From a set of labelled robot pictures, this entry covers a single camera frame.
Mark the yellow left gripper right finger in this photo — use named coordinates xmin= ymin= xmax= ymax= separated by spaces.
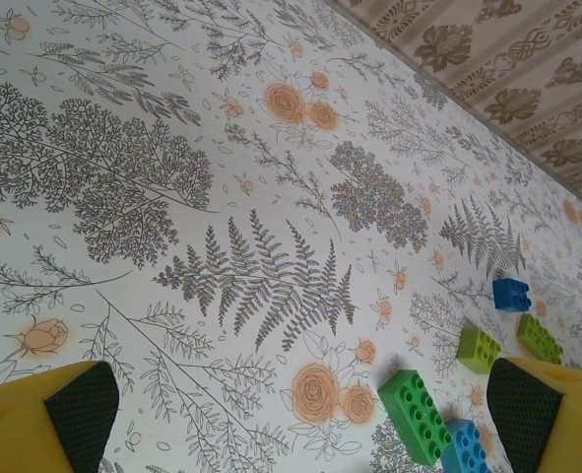
xmin=486 ymin=357 xmax=582 ymax=473

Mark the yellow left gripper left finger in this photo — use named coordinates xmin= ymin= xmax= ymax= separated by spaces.
xmin=0 ymin=360 xmax=119 ymax=473

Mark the light blue long lego brick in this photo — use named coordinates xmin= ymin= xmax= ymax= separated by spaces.
xmin=440 ymin=418 xmax=494 ymax=473

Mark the lime green square lego brick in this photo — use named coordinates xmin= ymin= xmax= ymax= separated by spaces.
xmin=456 ymin=327 xmax=504 ymax=376

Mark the dark green long lego brick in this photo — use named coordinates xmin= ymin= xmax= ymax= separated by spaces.
xmin=377 ymin=368 xmax=453 ymax=467

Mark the lime green long lego brick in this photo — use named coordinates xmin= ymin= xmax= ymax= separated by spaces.
xmin=516 ymin=313 xmax=565 ymax=366

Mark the dark blue square lego brick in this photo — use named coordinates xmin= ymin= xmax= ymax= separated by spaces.
xmin=491 ymin=278 xmax=532 ymax=312

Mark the floral patterned table cover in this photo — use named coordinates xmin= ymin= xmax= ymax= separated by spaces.
xmin=0 ymin=0 xmax=582 ymax=473

